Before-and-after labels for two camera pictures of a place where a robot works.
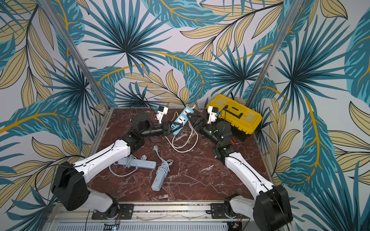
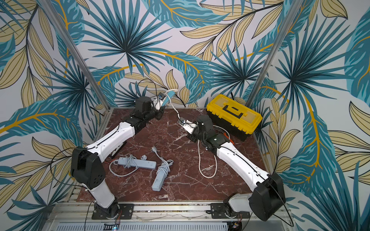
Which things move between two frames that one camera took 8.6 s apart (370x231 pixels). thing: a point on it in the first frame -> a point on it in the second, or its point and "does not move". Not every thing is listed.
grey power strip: (140, 163) does not move
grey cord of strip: (129, 163) does not move
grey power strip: (159, 180) does not move
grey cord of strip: (165, 163) does not move
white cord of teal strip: (186, 142) -> (170, 91)
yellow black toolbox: (241, 119) does not move
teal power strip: (178, 125) -> (166, 97)
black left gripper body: (165, 127) -> (158, 114)
